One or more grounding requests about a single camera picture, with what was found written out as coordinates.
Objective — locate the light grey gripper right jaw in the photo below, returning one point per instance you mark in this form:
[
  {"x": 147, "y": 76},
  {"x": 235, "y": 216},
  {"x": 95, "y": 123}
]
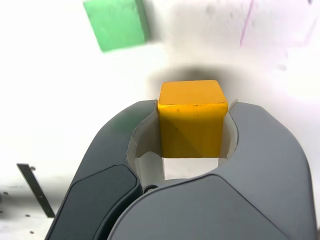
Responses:
[{"x": 250, "y": 187}]

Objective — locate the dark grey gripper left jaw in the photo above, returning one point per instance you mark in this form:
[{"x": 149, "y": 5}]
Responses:
[{"x": 100, "y": 175}]

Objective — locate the yellow cube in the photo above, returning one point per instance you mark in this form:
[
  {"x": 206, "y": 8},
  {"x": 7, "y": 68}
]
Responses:
[{"x": 191, "y": 125}]

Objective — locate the green cube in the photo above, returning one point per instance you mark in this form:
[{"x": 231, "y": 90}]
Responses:
[{"x": 115, "y": 25}]

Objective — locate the black tape strip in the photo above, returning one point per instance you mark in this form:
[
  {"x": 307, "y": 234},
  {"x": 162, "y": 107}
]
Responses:
[{"x": 37, "y": 190}]

